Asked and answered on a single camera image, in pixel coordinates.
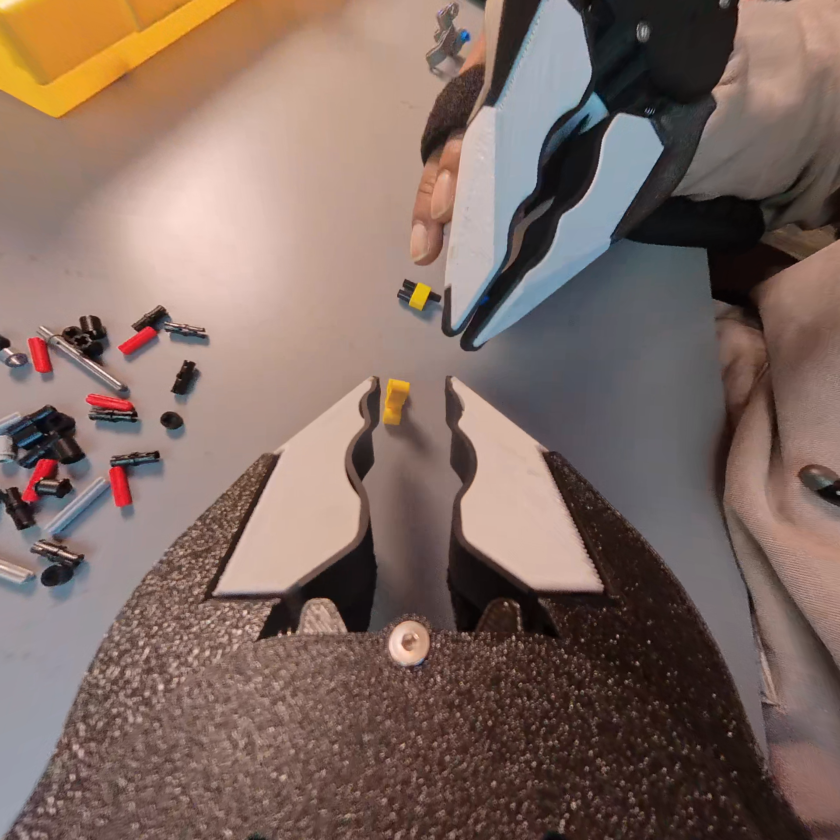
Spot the person's torso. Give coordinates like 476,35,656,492
716,243,840,840

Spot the pile of black red pieces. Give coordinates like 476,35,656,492
0,305,208,588

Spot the grey desk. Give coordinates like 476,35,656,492
0,0,769,840

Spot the person's right forearm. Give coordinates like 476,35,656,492
672,0,840,235

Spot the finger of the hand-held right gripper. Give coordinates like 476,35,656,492
460,112,668,351
441,0,611,336

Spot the yellow plastic bin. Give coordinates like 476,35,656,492
0,0,237,119

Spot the grey piece with blue pin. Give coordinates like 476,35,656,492
427,3,471,69

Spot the small yellow black building piece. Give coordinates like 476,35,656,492
398,280,443,313

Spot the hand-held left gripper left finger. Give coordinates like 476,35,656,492
213,378,382,631

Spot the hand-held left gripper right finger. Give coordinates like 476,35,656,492
445,376,607,631

